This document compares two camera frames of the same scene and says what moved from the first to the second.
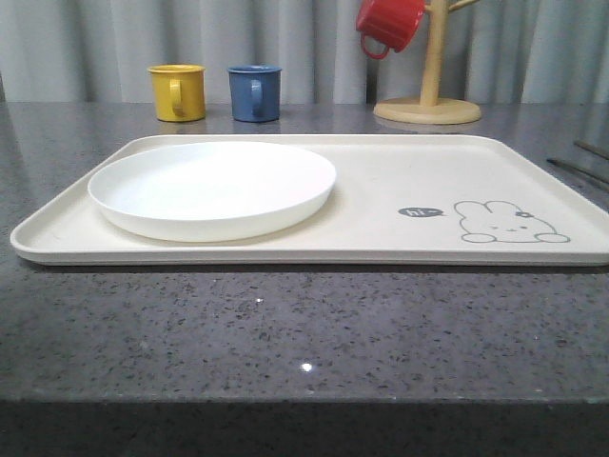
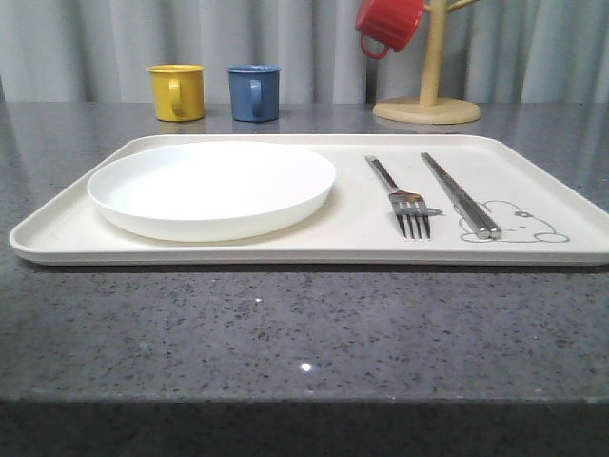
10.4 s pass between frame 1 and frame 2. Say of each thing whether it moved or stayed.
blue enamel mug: stayed
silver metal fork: moved
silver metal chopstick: moved
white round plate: stayed
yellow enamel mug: stayed
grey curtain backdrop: stayed
